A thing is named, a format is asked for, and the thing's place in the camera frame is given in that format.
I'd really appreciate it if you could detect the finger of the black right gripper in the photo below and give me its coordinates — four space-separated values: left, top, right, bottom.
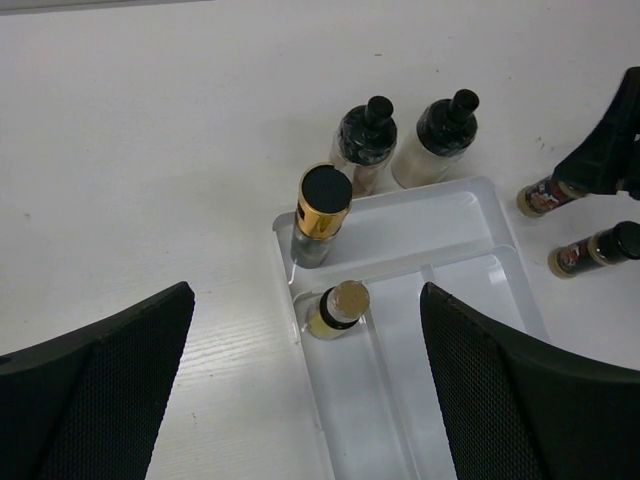
552 66 639 200

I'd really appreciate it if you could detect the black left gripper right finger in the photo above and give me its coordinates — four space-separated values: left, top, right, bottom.
420 282 639 479

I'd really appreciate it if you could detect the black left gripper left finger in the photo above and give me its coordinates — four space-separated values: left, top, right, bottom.
1 282 195 479

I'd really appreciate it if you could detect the black cap spice jar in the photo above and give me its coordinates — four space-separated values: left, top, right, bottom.
516 176 589 218
548 221 639 278

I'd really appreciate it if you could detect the yellow oil bottle tan cap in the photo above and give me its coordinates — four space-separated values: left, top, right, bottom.
306 280 370 340

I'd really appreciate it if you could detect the black cap spice jar front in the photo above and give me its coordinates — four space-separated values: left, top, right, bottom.
548 221 639 278

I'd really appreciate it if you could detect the white plastic organizer tray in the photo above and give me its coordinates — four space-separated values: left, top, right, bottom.
272 177 547 479

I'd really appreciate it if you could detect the black top shaker white spice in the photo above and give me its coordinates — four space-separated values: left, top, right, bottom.
391 89 480 189

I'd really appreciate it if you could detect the black top shaker brown spice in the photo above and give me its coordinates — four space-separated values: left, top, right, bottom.
329 96 398 198

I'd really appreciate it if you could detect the gold capped glass grinder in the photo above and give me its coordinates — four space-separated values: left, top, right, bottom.
291 163 353 269

